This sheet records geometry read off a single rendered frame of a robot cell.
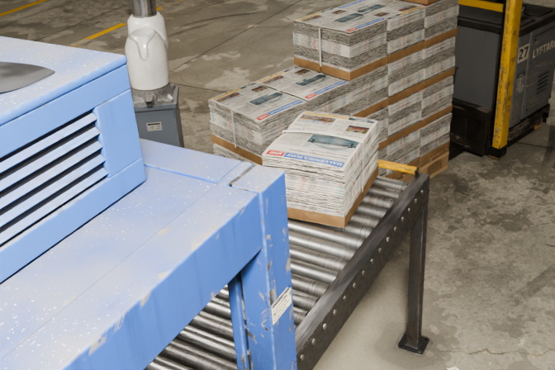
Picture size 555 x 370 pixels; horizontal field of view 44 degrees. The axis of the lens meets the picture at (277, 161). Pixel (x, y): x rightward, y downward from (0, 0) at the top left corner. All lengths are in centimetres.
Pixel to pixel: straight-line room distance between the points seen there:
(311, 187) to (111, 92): 132
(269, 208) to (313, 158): 117
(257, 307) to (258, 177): 22
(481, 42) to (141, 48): 232
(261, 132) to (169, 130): 41
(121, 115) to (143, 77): 177
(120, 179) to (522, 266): 273
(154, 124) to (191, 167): 174
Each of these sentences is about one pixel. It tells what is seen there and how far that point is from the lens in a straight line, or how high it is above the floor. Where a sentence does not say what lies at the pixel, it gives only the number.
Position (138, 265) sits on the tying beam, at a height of 155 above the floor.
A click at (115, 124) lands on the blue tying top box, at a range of 98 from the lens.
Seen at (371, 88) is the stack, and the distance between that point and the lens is 346.
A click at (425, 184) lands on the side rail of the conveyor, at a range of 253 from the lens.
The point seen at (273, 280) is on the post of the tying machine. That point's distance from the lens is 110.
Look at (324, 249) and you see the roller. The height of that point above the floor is 79.
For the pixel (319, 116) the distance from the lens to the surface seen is 246.
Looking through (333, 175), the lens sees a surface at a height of 100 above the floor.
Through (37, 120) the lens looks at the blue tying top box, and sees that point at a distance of 88.
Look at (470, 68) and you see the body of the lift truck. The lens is 447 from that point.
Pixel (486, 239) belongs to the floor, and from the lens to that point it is 367.
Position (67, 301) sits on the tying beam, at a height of 155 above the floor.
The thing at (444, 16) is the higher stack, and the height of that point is 97.
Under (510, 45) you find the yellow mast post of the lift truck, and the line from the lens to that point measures 410.
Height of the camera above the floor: 205
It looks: 28 degrees down
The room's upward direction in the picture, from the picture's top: 4 degrees counter-clockwise
